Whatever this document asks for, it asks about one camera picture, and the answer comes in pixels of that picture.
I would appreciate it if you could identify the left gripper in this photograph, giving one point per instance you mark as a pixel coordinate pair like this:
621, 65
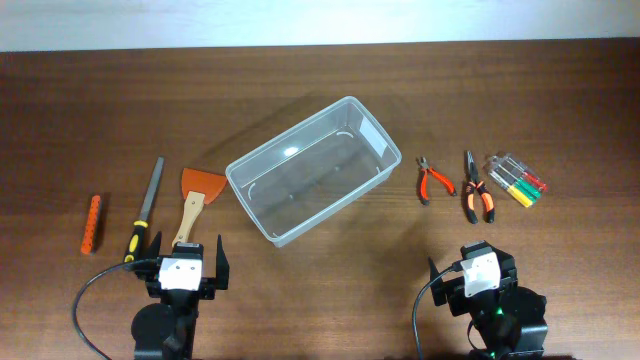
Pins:
222, 275

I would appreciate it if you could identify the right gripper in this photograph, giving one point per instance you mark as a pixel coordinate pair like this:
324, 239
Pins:
454, 290

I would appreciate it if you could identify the metal file yellow-black handle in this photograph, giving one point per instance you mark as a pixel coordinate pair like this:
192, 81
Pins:
140, 225

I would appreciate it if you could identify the orange scraper wooden handle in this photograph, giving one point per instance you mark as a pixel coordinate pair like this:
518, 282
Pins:
199, 188

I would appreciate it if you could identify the orange bit holder strip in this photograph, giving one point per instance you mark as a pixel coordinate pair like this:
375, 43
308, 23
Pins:
88, 243

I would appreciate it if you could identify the orange-black needle-nose pliers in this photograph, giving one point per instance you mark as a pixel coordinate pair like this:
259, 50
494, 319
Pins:
474, 185

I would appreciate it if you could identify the screwdriver set clear case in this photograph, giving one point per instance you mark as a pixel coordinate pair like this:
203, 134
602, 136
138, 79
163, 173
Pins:
516, 178

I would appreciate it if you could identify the clear plastic container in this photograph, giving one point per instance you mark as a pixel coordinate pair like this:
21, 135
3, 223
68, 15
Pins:
308, 173

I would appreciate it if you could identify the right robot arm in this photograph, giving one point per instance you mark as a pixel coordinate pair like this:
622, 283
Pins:
516, 330

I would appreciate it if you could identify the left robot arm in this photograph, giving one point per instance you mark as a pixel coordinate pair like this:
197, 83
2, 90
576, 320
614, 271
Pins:
166, 329

